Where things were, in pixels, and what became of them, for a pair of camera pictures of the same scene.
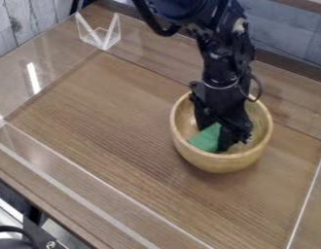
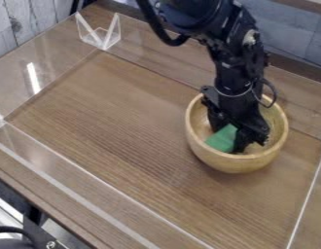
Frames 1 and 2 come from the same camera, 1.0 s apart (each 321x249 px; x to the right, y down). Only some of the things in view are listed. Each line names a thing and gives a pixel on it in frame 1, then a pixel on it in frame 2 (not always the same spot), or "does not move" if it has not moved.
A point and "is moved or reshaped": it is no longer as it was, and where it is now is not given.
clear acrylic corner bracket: x=100 y=37 does not move
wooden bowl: x=231 y=160 is moved or reshaped
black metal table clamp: x=29 y=212 does not move
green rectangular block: x=205 y=138 is moved or reshaped
